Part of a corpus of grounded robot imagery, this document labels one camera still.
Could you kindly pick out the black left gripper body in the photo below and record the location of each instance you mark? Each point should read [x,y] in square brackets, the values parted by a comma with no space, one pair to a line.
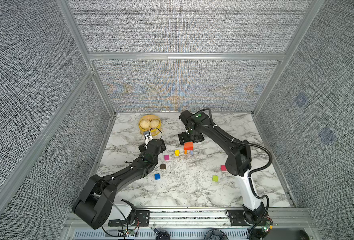
[162,148]

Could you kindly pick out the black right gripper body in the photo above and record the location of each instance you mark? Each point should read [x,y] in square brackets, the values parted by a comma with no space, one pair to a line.
[188,137]

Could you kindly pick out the orange-red wood block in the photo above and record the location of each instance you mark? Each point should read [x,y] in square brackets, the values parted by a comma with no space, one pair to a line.
[189,146]

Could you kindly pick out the lime green wood cube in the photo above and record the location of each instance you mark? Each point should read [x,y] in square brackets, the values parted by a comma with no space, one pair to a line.
[215,178]

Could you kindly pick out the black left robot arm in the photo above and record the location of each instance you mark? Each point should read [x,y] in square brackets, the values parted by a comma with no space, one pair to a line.
[96,202]

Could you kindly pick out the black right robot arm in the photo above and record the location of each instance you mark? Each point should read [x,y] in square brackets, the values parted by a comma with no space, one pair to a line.
[238,162]

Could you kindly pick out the right cream steamed bun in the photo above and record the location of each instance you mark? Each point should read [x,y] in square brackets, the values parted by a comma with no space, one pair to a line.
[154,123]

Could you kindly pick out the cream steamed bun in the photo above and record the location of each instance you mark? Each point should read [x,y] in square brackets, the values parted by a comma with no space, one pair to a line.
[144,124]
[154,123]

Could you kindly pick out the yellow rimmed wooden steamer basket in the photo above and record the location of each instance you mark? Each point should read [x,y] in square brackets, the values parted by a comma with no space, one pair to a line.
[156,132]

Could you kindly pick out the left cream steamed bun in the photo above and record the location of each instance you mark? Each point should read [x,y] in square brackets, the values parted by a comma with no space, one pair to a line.
[144,124]

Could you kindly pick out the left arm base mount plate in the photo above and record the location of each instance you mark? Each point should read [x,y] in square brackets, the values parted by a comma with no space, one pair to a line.
[139,218]

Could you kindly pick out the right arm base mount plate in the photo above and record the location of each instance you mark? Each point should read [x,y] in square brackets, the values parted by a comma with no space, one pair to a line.
[237,218]

